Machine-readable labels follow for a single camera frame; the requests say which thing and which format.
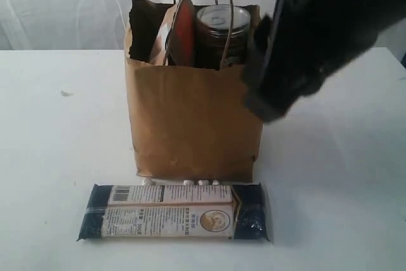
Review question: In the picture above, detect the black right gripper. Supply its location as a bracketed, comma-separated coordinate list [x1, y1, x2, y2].
[241, 15, 374, 122]

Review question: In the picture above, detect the dark grain can silver lid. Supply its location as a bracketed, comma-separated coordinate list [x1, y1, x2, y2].
[195, 4, 251, 70]

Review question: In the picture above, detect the brown kraft stand-up pouch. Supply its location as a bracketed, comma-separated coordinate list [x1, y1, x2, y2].
[149, 0, 195, 67]

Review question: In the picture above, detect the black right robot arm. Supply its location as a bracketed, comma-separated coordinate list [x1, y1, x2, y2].
[242, 0, 405, 123]

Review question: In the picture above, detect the brown paper bag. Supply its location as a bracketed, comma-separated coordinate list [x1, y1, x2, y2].
[124, 0, 263, 182]

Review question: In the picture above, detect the black rice vacuum pack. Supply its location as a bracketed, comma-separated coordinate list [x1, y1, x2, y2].
[78, 184, 271, 241]

